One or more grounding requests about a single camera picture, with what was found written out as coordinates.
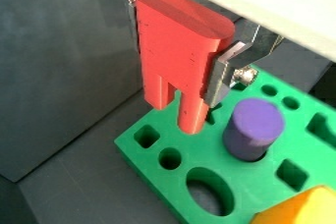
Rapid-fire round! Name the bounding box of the red square-circle object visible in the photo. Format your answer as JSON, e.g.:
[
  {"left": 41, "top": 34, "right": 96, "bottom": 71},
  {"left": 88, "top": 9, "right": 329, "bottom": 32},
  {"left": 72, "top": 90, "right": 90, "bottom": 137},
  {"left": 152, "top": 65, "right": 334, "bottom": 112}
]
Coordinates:
[{"left": 134, "top": 0, "right": 234, "bottom": 135}]

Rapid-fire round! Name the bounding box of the purple cylinder peg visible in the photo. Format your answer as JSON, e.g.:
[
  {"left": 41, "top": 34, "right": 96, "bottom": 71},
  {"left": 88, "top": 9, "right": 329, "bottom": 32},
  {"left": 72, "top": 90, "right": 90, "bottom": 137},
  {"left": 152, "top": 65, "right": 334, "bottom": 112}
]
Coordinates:
[{"left": 222, "top": 98, "right": 285, "bottom": 162}]

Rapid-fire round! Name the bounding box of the green shape-sorter fixture block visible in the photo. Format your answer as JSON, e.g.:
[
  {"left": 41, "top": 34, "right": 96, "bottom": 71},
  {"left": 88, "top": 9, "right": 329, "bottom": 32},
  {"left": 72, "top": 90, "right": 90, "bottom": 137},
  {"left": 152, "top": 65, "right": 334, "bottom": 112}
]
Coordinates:
[{"left": 116, "top": 71, "right": 336, "bottom": 224}]

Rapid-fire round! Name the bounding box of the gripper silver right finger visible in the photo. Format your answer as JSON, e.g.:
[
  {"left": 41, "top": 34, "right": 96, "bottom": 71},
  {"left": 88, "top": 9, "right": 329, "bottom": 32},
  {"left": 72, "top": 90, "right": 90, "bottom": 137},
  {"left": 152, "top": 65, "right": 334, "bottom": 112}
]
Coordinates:
[{"left": 204, "top": 21, "right": 284, "bottom": 108}]

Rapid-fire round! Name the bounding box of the yellow orange rectangular block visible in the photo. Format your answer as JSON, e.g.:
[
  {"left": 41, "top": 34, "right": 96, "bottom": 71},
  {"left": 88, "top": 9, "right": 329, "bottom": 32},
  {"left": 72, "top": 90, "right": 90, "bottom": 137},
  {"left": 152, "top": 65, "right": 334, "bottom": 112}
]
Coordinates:
[{"left": 249, "top": 186, "right": 336, "bottom": 224}]

